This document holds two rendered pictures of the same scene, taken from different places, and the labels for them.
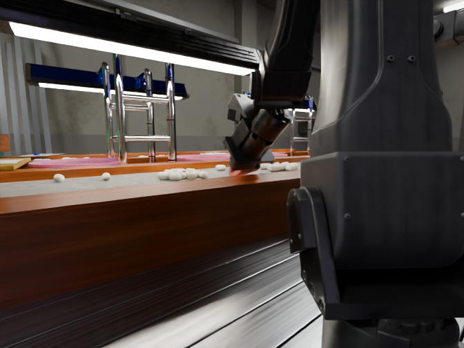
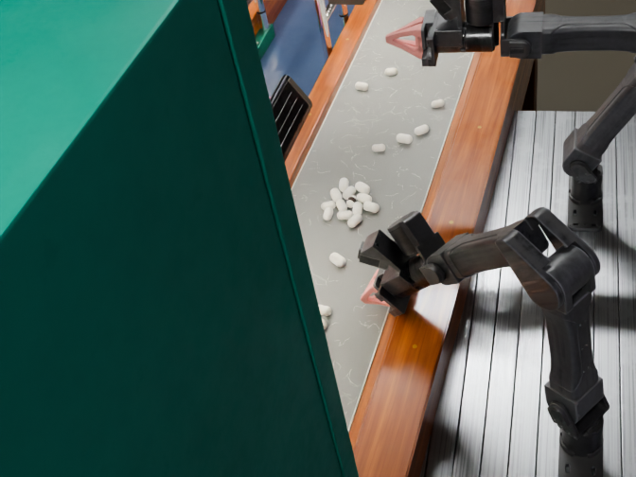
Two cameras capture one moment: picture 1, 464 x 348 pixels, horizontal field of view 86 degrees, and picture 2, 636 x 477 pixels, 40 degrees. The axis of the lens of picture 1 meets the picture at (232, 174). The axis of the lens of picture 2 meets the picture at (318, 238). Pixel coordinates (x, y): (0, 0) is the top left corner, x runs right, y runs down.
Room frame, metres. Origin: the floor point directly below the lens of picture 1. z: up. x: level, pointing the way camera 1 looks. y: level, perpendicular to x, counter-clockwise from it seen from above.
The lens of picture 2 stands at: (-0.34, 0.60, 2.01)
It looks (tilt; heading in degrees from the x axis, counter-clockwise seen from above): 45 degrees down; 330
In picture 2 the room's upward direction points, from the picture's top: 12 degrees counter-clockwise
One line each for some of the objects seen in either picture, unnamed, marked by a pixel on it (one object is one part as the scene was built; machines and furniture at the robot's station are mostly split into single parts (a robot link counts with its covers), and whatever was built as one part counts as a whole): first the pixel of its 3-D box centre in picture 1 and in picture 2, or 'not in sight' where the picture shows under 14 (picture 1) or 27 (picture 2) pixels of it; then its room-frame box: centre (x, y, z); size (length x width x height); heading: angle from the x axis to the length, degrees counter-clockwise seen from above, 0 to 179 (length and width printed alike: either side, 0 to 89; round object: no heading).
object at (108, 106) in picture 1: (126, 124); not in sight; (1.05, 0.44, 0.90); 0.20 x 0.19 x 0.45; 123
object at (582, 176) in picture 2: not in sight; (583, 161); (0.51, -0.55, 0.77); 0.09 x 0.06 x 0.06; 129
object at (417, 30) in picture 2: not in sight; (411, 34); (0.78, -0.35, 1.07); 0.09 x 0.07 x 0.07; 39
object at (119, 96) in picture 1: (154, 117); not in sight; (0.72, 0.22, 0.90); 0.20 x 0.19 x 0.45; 123
